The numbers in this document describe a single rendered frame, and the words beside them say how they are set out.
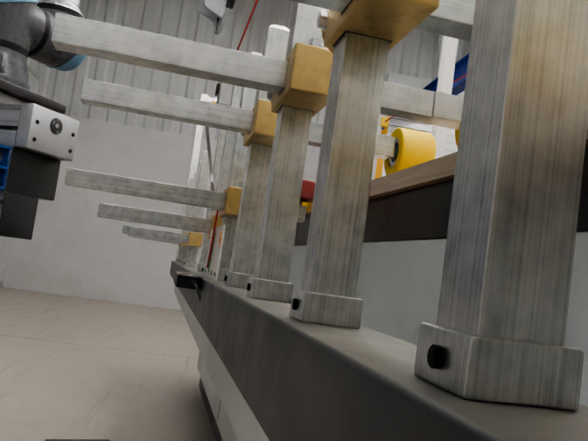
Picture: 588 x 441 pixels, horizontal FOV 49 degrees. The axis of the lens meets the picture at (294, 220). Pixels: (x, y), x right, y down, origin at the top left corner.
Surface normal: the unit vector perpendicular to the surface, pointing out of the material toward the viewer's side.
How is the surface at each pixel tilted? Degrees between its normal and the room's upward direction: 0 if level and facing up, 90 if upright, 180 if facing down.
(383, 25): 180
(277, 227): 90
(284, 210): 90
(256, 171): 90
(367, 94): 90
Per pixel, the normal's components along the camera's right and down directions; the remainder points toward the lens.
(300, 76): 0.21, -0.05
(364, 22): -0.14, 0.99
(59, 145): 0.92, 0.10
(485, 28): -0.97, -0.15
